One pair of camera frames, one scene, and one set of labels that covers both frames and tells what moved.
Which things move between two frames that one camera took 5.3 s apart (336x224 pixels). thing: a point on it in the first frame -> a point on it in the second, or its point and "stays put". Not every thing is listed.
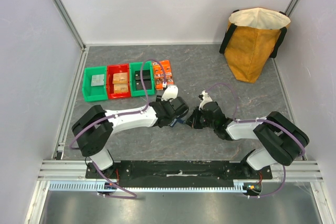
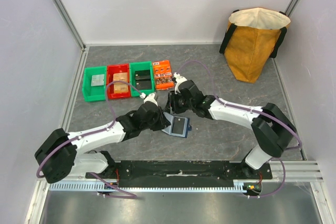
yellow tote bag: x=253 y=35 stays put
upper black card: x=146 y=74 stays put
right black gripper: x=197 y=118 -> x=171 y=102
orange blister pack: x=159 y=74 stays put
